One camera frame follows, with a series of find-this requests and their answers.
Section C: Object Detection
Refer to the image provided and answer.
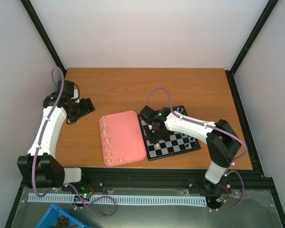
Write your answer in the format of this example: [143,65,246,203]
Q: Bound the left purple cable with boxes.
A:
[31,67,117,217]

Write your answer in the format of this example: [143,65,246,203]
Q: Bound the right controller board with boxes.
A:
[215,185,230,207]

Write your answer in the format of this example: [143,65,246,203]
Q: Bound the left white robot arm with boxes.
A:
[17,80,95,191]

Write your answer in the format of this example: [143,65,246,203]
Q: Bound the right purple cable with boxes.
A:
[146,87,249,212]

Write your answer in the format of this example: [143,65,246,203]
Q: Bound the blue plastic bin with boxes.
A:
[36,204,92,228]

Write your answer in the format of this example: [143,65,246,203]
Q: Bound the purple cable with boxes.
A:
[146,87,249,212]
[31,67,117,217]

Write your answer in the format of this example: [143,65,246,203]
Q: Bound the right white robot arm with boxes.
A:
[139,106,243,185]

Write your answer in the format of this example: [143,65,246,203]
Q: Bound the left controller board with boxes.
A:
[80,183,94,200]

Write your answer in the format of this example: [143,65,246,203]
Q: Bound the controller board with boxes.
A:
[80,183,94,200]
[215,185,230,207]

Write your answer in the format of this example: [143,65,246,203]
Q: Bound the light blue cable duct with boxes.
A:
[27,193,207,207]

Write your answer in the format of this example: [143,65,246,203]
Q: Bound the black white chessboard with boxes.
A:
[138,115,201,161]

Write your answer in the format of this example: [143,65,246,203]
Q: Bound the pink plastic tray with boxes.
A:
[99,111,147,167]

